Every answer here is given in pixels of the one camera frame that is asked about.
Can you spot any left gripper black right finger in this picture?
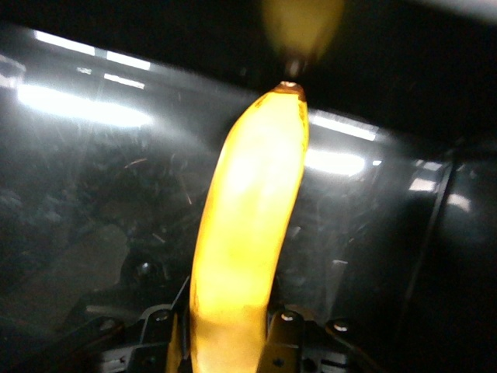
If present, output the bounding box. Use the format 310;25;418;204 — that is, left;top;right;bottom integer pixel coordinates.
258;298;374;373

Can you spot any black plastic box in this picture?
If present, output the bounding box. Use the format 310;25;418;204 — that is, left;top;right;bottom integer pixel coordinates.
0;0;497;373

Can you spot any yellow banana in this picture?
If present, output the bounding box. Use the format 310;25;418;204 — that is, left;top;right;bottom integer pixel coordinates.
189;80;311;373

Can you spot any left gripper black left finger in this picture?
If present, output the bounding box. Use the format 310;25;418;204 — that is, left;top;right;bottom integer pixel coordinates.
57;275;192;373

